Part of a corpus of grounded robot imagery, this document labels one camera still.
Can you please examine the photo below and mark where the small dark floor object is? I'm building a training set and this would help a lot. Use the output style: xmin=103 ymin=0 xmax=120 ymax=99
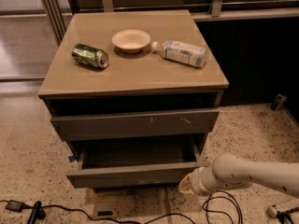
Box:
xmin=270 ymin=93 xmax=287 ymax=111

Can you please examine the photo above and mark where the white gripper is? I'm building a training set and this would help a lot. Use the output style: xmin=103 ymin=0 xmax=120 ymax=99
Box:
xmin=178 ymin=166 xmax=218 ymax=196

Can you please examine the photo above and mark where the black power adapter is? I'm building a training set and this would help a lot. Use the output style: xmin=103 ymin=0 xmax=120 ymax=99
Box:
xmin=6 ymin=201 xmax=23 ymax=213

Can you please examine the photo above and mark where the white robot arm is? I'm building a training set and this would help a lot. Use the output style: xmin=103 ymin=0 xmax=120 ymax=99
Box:
xmin=178 ymin=154 xmax=299 ymax=198

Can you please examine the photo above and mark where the green soda can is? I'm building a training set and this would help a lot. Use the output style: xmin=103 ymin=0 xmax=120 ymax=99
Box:
xmin=71 ymin=43 xmax=108 ymax=69

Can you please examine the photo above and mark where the clear plastic water bottle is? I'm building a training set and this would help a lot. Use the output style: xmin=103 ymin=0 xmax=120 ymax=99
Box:
xmin=151 ymin=40 xmax=207 ymax=68

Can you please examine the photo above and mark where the blue tape piece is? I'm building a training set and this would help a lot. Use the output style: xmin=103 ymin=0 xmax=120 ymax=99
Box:
xmin=68 ymin=156 xmax=76 ymax=162

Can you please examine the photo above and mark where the white paper bowl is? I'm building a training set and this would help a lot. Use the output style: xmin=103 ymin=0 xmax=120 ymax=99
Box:
xmin=112 ymin=29 xmax=150 ymax=54

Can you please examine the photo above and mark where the grey drawer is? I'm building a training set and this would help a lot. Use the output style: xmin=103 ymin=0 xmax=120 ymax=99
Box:
xmin=67 ymin=134 xmax=203 ymax=189
xmin=50 ymin=109 xmax=219 ymax=141

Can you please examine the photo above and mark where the grey wooden drawer cabinet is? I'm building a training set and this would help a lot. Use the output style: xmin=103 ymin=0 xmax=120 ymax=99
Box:
xmin=37 ymin=9 xmax=230 ymax=189

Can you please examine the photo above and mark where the black clamp device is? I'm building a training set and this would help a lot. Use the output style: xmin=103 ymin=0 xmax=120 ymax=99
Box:
xmin=27 ymin=201 xmax=46 ymax=224

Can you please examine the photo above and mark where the black looped cable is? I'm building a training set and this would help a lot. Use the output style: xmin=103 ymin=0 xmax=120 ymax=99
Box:
xmin=201 ymin=189 xmax=243 ymax=224

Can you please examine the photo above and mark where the metal railing shelf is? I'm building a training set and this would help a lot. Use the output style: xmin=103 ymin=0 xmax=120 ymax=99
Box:
xmin=41 ymin=0 xmax=299 ymax=42

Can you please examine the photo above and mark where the grey top drawer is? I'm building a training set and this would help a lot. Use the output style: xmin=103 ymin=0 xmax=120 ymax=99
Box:
xmin=50 ymin=109 xmax=219 ymax=141

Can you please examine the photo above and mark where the white power strip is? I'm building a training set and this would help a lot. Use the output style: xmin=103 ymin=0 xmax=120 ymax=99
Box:
xmin=267 ymin=199 xmax=299 ymax=217

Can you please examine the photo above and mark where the black cable on floor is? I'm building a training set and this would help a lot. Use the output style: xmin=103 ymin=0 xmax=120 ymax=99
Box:
xmin=0 ymin=199 xmax=196 ymax=224

